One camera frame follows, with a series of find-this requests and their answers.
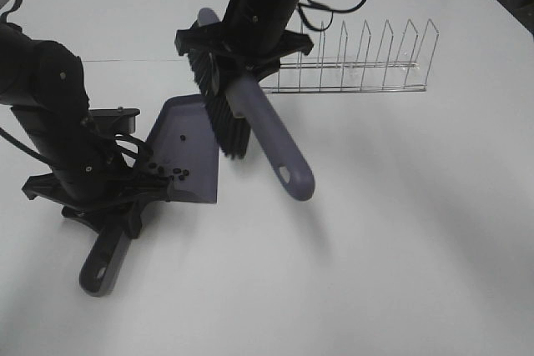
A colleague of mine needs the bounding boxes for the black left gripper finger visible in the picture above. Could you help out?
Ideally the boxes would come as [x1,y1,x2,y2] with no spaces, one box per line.
[123,202,144,239]

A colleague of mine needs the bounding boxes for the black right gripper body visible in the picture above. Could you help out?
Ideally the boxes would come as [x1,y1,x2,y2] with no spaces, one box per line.
[174,24,314,81]

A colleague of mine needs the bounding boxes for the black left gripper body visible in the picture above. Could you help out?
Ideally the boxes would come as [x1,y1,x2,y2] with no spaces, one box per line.
[23,167,173,231]

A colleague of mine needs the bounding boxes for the pile of coffee beans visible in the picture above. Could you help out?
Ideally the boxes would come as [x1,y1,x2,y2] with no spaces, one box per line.
[147,133,187,180]

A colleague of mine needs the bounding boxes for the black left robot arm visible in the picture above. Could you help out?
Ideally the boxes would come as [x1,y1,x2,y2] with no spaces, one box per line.
[1,22,169,238]

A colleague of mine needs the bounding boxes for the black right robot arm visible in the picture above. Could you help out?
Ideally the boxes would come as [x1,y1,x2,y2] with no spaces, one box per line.
[175,0,338,92]

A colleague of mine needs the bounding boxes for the metal wire rack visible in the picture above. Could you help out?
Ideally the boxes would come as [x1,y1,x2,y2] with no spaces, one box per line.
[260,19,440,94]

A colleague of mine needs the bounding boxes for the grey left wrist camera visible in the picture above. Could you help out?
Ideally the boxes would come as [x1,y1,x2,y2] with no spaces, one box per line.
[89,107,140,134]

